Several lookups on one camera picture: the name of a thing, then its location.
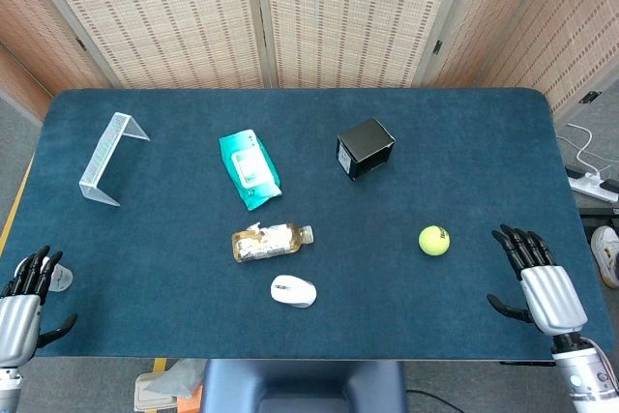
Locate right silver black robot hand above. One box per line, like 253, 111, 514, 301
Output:
486, 223, 589, 338

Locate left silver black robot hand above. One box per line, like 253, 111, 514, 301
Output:
0, 245, 78, 369

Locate yellow tennis ball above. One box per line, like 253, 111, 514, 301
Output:
418, 224, 452, 256

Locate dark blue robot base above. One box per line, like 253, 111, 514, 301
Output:
200, 359, 408, 413

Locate black cardboard box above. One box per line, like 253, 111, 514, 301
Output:
336, 117, 397, 183

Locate small white cup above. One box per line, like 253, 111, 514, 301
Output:
46, 262, 74, 293

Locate white sneaker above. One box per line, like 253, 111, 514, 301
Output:
590, 225, 619, 288

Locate black metal floor foot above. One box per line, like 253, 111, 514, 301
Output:
578, 207, 619, 243

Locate white power strip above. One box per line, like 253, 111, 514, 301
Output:
568, 170, 619, 204

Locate grey plastic bag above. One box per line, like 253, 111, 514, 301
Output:
144, 359, 207, 399

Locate clear acrylic riser stand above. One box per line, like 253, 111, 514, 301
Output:
78, 111, 151, 208

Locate orange packet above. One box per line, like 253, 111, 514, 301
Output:
176, 383, 204, 413

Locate white computer mouse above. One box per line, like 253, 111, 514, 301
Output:
269, 274, 318, 310

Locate plastic tea bottle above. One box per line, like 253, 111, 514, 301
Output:
231, 221, 316, 264

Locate bamboo folding screen panel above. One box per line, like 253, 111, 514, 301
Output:
418, 0, 619, 124
251, 0, 478, 90
0, 0, 112, 122
14, 0, 270, 90

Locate dark blue table mat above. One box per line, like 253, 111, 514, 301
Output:
0, 87, 615, 364

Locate teal wet wipes pack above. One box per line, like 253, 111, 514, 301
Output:
218, 129, 283, 212

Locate black floor cable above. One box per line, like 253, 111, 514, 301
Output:
405, 389, 465, 413

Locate white power cable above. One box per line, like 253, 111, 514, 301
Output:
555, 122, 619, 177

